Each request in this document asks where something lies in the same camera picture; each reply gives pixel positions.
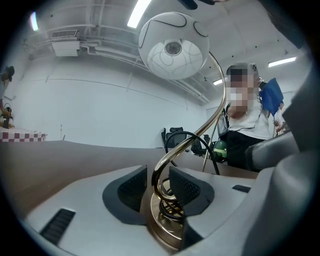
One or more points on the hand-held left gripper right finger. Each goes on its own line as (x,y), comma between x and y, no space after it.
(220,200)

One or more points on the gold lamp with white shade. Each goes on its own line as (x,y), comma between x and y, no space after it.
(175,30)

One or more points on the red white checkered table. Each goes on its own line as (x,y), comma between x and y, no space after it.
(22,135)

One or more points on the black office chair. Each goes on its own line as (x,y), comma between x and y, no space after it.
(178,136)
(200,145)

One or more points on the white ceiling air conditioner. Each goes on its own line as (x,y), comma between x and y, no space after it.
(65,45)

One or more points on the wicker basket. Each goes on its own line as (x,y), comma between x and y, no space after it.
(6,116)

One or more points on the white ceiling pipe run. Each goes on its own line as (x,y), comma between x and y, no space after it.
(110,51)

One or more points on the white ceiling light strip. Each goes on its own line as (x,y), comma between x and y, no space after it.
(217,82)
(282,62)
(138,13)
(34,21)

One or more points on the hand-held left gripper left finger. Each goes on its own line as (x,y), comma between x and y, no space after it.
(87,212)

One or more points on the green round object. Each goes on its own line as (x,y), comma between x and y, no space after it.
(220,148)

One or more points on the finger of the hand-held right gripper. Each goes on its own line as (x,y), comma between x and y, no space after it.
(272,147)

